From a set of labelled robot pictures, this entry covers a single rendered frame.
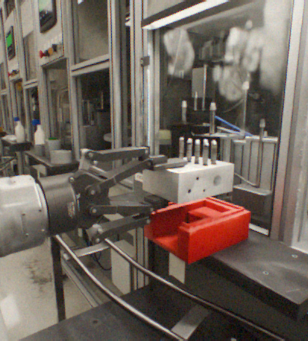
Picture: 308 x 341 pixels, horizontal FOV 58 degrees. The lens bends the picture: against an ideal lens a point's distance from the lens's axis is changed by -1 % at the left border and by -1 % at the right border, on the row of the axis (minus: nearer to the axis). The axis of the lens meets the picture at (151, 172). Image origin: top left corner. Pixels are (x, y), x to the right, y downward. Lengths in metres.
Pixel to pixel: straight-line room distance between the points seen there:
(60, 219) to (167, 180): 0.17
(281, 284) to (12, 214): 0.36
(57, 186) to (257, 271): 0.32
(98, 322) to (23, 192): 0.46
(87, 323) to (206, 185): 0.43
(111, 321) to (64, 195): 0.43
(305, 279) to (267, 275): 0.05
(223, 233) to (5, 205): 0.34
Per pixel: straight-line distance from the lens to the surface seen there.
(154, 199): 0.45
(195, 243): 0.47
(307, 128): 0.53
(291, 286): 0.46
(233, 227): 0.53
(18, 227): 0.33
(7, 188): 0.34
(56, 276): 1.12
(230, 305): 0.99
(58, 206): 0.34
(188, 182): 0.43
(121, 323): 0.72
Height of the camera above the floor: 1.15
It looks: 13 degrees down
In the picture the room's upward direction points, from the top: straight up
